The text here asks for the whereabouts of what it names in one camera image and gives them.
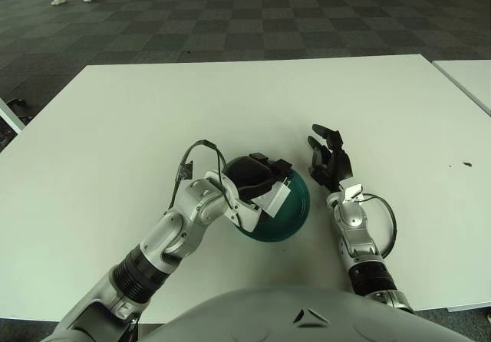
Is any white desk edge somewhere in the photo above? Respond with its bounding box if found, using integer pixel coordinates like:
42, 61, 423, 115
0, 98, 26, 134

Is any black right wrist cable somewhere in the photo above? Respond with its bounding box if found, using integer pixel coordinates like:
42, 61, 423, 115
362, 192, 397, 257

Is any green round plate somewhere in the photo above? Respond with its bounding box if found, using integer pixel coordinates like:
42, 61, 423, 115
234, 161, 311, 244

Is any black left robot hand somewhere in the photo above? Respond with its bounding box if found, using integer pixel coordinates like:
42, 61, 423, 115
224, 153, 295, 209

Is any white side table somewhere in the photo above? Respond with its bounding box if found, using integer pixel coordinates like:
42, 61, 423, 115
431, 60, 491, 116

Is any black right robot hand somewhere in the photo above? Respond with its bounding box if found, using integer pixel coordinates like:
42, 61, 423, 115
306, 123, 354, 192

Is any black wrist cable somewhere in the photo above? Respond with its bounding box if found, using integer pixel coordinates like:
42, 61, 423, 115
168, 139, 246, 230
362, 192, 397, 257

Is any white cylindrical cup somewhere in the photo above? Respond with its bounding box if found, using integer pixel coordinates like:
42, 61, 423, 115
252, 179, 292, 219

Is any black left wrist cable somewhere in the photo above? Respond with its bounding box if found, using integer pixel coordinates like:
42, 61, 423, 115
168, 139, 246, 230

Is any black wheeled base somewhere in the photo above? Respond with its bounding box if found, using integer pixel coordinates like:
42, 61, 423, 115
5, 98, 31, 127

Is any grey robot torso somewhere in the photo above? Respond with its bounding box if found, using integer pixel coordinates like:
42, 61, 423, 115
140, 284, 476, 342

